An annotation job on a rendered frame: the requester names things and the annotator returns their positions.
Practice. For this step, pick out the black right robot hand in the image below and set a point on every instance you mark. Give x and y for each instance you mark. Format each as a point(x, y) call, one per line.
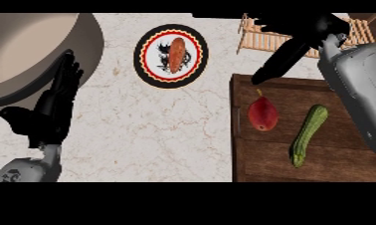
point(294, 46)

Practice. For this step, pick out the orange sweet potato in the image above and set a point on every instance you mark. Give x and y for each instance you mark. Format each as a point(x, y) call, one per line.
point(177, 55)

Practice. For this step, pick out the black red patterned plate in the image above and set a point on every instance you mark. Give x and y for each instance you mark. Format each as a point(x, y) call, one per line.
point(172, 55)

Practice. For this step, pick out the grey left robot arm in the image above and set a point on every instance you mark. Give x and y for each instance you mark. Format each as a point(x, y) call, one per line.
point(34, 166)

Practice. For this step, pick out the dark brown wooden tray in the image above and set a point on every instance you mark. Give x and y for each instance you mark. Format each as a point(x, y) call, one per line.
point(303, 136)

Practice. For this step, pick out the pale wooden tiered shelf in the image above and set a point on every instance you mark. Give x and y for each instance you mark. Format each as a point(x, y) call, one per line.
point(264, 40)

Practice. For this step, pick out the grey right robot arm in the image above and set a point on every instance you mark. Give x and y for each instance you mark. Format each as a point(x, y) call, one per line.
point(350, 83)

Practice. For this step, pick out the green zucchini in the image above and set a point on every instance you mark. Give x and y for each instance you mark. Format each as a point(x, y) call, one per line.
point(309, 132)

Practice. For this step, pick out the large beige round bowl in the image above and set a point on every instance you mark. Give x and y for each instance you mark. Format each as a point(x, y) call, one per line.
point(39, 53)

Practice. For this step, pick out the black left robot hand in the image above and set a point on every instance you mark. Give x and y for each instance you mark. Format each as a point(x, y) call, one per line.
point(55, 103)

